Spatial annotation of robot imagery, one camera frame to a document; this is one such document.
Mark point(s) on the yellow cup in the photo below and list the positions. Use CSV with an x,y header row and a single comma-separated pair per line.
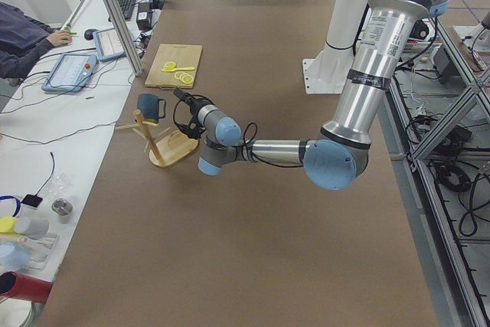
x,y
7,225

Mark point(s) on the aluminium frame post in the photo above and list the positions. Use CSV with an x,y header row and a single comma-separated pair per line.
x,y
119,23

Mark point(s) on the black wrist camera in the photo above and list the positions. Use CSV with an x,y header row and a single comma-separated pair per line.
x,y
192,129

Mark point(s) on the blue teach pendant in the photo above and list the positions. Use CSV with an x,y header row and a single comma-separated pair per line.
x,y
108,45
71,73

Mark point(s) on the black power adapter box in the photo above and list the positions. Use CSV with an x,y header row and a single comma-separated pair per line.
x,y
144,16

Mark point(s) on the red cylinder bottle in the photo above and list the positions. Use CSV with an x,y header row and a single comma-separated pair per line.
x,y
19,286

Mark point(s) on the black computer mouse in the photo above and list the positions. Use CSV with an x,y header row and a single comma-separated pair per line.
x,y
89,33

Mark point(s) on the person in dark sweater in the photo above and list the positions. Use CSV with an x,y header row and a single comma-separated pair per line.
x,y
24,40

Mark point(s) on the wooden mug tree rack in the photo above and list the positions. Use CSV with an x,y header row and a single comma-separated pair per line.
x,y
166,148

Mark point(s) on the dark teal HOME mug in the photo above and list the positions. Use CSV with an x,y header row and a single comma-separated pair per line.
x,y
152,107

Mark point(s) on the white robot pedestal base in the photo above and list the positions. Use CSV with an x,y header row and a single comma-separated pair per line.
x,y
327,72

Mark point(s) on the light blue cup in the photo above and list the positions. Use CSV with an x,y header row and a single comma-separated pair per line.
x,y
14,256

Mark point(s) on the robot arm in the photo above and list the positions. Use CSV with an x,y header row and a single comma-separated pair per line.
x,y
340,154

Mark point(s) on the small black square pad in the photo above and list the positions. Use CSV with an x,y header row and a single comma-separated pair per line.
x,y
32,201

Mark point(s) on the grey cup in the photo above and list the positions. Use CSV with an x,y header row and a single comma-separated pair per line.
x,y
32,227

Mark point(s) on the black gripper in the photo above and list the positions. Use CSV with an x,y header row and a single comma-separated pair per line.
x,y
194,106

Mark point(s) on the lemon slice middle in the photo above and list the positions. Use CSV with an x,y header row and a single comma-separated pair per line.
x,y
179,74

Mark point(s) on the bamboo cutting board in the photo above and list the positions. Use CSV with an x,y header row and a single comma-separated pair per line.
x,y
184,55

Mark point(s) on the far blue teach pendant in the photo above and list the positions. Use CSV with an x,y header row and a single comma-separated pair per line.
x,y
108,45

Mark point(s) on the near blue teach pendant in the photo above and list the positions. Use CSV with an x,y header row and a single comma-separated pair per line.
x,y
71,73

